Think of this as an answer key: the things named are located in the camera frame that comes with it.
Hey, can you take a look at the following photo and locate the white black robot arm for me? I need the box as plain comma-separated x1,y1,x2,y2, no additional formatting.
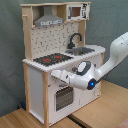
51,32,128,90

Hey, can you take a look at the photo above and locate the toy microwave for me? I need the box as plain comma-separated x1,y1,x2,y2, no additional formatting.
67,3,90,21

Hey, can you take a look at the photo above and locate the grey range hood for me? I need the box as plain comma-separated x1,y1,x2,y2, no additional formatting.
34,6,64,27

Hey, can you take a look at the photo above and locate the wooden toy kitchen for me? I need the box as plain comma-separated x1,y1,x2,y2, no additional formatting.
22,2,105,128

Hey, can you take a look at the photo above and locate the grey toy sink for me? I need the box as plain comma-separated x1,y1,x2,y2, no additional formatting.
65,47,95,56

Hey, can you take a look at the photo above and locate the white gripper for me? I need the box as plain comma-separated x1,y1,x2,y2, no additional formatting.
51,70,73,84

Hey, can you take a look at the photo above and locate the black toy faucet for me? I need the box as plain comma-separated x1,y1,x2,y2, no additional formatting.
67,33,82,49

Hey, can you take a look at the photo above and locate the black toy stovetop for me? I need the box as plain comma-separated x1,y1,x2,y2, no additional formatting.
34,53,70,66

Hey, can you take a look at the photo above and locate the toy oven door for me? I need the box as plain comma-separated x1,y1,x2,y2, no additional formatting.
56,87,73,111

